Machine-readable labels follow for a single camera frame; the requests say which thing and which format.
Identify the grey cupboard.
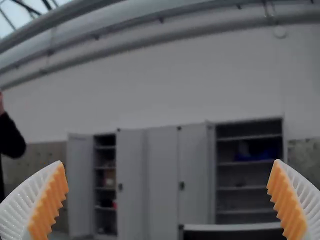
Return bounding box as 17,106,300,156
144,116,286,226
66,127,147,239

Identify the round white wall fixture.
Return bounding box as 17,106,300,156
273,24,287,39

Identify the person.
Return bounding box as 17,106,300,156
0,90,27,204

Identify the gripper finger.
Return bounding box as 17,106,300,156
265,159,320,240
0,160,70,240

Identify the grey pipe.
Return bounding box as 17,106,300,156
0,12,320,91
0,0,320,68

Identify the blue box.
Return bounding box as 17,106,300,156
234,149,275,162

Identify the skylight window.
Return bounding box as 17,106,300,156
0,0,72,40

